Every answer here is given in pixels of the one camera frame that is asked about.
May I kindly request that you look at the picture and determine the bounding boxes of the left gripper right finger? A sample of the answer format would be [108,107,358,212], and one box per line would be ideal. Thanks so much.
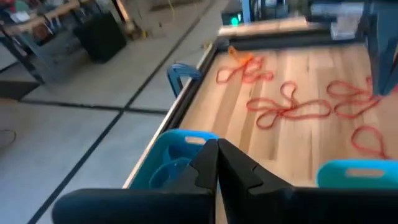
[218,139,398,224]

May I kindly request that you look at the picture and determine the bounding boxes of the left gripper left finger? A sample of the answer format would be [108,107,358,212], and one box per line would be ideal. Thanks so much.
[52,139,218,224]

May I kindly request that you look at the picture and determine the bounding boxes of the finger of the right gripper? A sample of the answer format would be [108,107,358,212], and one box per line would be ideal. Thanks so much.
[368,40,393,96]
[388,58,398,94]

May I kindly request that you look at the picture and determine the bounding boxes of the orange rubber band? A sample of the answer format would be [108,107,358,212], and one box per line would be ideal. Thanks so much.
[228,45,254,65]

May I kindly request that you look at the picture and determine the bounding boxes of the scattered rubber bands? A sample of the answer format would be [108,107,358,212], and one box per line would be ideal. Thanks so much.
[123,30,366,190]

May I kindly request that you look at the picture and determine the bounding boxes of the blue plastic basket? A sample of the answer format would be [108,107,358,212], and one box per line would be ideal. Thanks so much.
[129,129,220,190]

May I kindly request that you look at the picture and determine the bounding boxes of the green plastic basket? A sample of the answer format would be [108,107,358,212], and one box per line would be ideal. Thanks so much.
[315,159,398,190]

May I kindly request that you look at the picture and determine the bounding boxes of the large black box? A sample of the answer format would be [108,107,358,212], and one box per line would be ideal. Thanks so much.
[73,12,127,63]

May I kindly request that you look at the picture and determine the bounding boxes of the black floor mat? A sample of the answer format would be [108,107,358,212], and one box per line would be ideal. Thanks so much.
[0,80,41,101]

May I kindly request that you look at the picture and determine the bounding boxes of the wooden top workbench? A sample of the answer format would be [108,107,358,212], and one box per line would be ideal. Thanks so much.
[0,0,81,85]

